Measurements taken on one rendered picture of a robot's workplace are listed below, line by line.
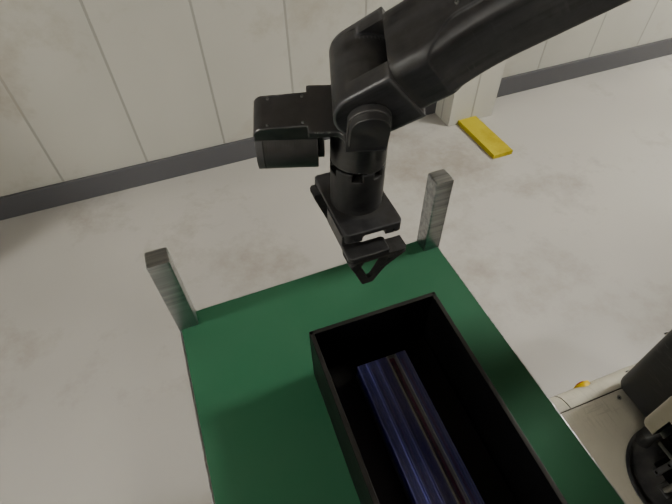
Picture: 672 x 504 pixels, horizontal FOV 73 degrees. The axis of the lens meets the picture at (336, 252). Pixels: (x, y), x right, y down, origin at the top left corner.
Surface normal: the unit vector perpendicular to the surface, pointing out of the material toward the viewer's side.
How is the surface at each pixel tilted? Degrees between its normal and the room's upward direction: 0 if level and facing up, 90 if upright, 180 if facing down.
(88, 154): 90
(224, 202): 0
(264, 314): 0
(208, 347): 0
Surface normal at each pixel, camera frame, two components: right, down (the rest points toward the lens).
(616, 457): -0.02, -0.65
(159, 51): 0.37, 0.70
